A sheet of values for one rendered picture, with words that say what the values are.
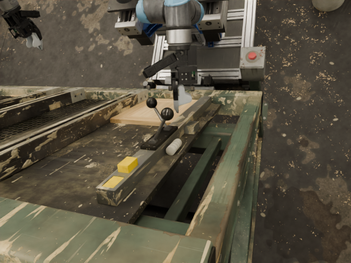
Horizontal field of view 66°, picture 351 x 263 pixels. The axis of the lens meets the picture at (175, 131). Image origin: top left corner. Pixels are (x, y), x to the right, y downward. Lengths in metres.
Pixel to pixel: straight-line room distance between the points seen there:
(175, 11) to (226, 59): 1.51
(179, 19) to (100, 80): 2.20
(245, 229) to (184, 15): 1.03
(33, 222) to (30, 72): 3.22
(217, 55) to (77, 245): 2.09
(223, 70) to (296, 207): 1.17
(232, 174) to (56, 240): 0.38
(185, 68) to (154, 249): 0.59
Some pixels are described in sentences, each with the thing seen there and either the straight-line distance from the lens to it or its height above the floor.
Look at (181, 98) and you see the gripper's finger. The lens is 0.87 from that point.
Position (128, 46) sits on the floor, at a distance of 2.97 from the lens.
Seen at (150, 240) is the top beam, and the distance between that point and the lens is 0.38.
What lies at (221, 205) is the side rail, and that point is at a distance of 0.53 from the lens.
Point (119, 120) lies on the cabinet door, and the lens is 1.21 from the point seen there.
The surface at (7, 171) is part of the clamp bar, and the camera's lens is 0.89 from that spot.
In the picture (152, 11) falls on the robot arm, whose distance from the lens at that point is 0.98.
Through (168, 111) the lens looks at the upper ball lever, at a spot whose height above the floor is 1.55.
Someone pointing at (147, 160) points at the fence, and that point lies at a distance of 0.74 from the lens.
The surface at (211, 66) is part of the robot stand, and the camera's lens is 2.31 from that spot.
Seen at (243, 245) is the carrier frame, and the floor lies 0.79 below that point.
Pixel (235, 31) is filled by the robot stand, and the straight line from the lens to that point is 2.43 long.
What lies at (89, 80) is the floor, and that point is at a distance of 3.04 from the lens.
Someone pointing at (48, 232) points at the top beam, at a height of 1.91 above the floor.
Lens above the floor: 2.23
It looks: 67 degrees down
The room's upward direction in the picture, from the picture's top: 53 degrees counter-clockwise
